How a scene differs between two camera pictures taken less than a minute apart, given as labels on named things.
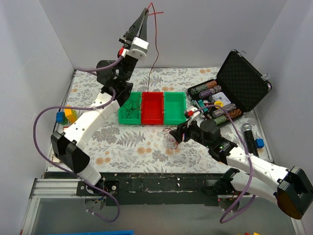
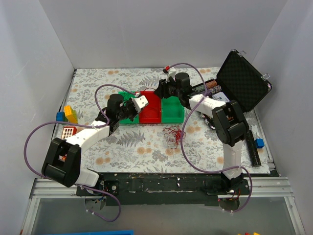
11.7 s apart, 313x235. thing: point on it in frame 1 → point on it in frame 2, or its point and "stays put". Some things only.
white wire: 169,143 stays put
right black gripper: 183,133 → 161,88
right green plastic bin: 174,107 stays put
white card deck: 220,96 stays put
